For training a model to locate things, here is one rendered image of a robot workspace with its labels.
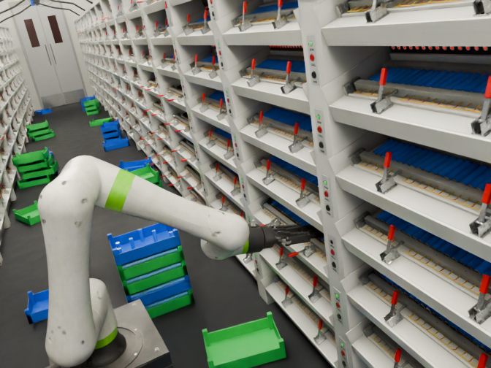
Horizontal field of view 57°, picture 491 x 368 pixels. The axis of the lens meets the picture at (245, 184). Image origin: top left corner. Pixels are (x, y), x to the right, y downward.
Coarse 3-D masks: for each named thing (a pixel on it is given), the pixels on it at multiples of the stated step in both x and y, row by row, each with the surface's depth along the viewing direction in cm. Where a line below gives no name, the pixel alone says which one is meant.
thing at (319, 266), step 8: (256, 200) 194; (264, 200) 196; (272, 200) 197; (256, 208) 196; (256, 216) 193; (264, 216) 190; (272, 216) 187; (288, 248) 171; (296, 248) 162; (304, 256) 157; (312, 256) 155; (320, 256) 153; (312, 264) 151; (320, 264) 149; (320, 272) 147; (328, 280) 144
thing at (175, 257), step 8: (168, 256) 211; (176, 256) 213; (144, 264) 208; (152, 264) 209; (160, 264) 211; (168, 264) 212; (120, 272) 204; (128, 272) 206; (136, 272) 207; (144, 272) 209
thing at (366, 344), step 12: (360, 324) 139; (372, 324) 139; (348, 336) 139; (360, 336) 141; (372, 336) 139; (384, 336) 134; (360, 348) 138; (372, 348) 136; (384, 348) 133; (396, 348) 129; (372, 360) 133; (384, 360) 131; (396, 360) 123; (408, 360) 125
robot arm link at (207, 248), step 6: (204, 240) 140; (204, 246) 140; (210, 246) 136; (246, 246) 143; (204, 252) 141; (210, 252) 138; (216, 252) 136; (234, 252) 142; (240, 252) 143; (246, 252) 144; (216, 258) 141; (222, 258) 141
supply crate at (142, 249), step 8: (160, 224) 226; (136, 232) 223; (144, 232) 224; (160, 232) 227; (168, 232) 226; (176, 232) 209; (112, 240) 217; (120, 240) 220; (128, 240) 222; (136, 240) 224; (152, 240) 221; (160, 240) 208; (168, 240) 209; (176, 240) 210; (112, 248) 208; (128, 248) 217; (136, 248) 204; (144, 248) 205; (152, 248) 207; (160, 248) 208; (168, 248) 210; (120, 256) 202; (128, 256) 203; (136, 256) 205; (144, 256) 206; (120, 264) 203
